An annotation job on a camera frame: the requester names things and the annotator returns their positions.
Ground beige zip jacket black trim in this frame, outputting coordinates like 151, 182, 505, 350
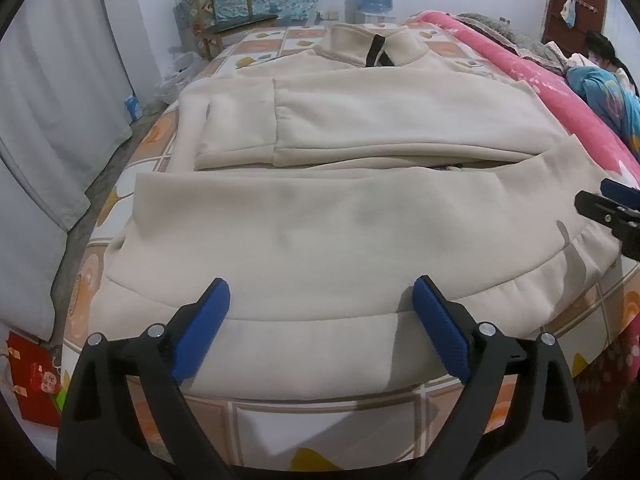
89, 25, 620, 400

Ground blue patterned quilt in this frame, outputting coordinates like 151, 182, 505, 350
565, 66, 639, 160

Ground pink floral blanket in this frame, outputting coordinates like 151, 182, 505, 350
406, 11, 639, 188

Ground tiled pattern bed sheet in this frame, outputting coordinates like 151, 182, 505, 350
63, 13, 639, 469

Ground person with black hair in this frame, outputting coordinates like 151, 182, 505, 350
585, 30, 639, 96

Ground grey lace-edged blanket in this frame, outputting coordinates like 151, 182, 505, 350
454, 13, 565, 76

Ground red gift bag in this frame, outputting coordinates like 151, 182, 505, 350
6, 332, 61, 428

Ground cloth hanging on door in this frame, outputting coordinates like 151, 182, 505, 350
560, 0, 576, 28

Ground brown wooden door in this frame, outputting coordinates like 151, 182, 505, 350
542, 0, 608, 56

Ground small blue packet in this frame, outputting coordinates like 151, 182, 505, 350
124, 94, 143, 122

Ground grey curtain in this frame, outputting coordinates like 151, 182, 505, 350
1, 0, 132, 340

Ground white plastic bag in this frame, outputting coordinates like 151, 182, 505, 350
154, 52, 207, 105

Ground wooden chair dark seat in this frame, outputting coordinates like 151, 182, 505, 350
186, 0, 279, 61

